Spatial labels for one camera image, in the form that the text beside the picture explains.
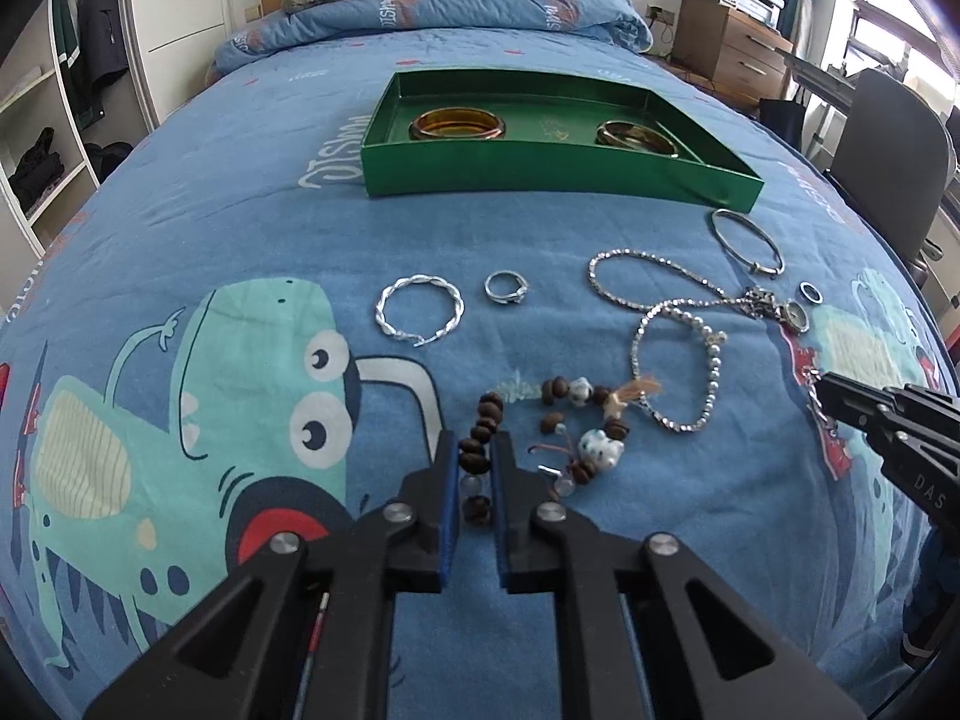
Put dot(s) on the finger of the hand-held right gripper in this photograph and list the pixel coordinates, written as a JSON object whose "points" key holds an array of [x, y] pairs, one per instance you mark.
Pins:
{"points": [[862, 424], [855, 394]]}

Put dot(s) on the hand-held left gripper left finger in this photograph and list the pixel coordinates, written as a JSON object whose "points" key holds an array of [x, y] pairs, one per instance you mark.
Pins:
{"points": [[450, 495]]}

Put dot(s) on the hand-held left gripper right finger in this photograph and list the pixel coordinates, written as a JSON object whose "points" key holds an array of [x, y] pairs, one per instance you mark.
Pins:
{"points": [[501, 495]]}

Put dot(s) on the silver wristwatch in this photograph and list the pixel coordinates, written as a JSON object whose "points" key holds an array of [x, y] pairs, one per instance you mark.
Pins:
{"points": [[795, 313]]}

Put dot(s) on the thin silver bangle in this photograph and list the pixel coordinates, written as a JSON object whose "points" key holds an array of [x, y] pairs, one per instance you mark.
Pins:
{"points": [[713, 229]]}

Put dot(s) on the green jewelry tray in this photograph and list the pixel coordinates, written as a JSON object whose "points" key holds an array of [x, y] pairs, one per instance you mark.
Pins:
{"points": [[525, 180]]}

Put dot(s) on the grey office chair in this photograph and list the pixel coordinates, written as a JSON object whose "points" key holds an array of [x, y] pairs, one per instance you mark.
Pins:
{"points": [[885, 150]]}

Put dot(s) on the dark bag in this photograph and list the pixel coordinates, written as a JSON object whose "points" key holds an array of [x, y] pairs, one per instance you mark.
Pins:
{"points": [[780, 120]]}

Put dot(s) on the grey desk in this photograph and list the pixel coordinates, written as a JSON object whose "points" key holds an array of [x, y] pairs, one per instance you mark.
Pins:
{"points": [[817, 79]]}

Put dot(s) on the brown horn bangle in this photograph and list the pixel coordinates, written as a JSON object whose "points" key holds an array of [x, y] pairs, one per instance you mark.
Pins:
{"points": [[637, 146]]}

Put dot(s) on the wooden nightstand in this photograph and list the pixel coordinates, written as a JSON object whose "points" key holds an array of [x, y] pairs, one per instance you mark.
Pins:
{"points": [[742, 52]]}

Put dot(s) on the amber resin bangle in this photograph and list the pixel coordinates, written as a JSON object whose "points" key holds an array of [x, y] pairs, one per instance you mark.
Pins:
{"points": [[457, 133]]}

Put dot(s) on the window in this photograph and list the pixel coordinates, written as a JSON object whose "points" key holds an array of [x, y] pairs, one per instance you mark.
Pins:
{"points": [[892, 7]]}

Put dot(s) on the blue cartoon printed bedsheet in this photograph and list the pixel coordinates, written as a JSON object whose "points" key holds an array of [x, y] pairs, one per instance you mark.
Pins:
{"points": [[225, 165]]}

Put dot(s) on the folded dark clothes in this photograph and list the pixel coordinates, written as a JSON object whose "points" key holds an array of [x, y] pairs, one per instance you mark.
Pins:
{"points": [[109, 161], [37, 169]]}

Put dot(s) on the folded blue quilt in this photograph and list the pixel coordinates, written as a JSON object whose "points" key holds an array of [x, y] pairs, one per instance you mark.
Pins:
{"points": [[450, 7]]}

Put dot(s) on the white open shelf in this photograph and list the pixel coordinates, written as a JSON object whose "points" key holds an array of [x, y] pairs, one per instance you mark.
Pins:
{"points": [[67, 101]]}

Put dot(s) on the white wardrobe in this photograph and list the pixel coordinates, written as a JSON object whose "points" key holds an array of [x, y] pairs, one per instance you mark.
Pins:
{"points": [[180, 15]]}

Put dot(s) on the hanging green garment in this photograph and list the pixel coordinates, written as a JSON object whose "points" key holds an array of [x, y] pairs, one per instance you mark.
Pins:
{"points": [[75, 67]]}

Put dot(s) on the hanging dark jacket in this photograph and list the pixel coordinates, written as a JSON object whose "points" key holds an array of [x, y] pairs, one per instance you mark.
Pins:
{"points": [[101, 15]]}

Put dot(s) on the wall power socket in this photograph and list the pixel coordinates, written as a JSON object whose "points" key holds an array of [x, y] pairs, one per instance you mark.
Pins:
{"points": [[660, 13]]}

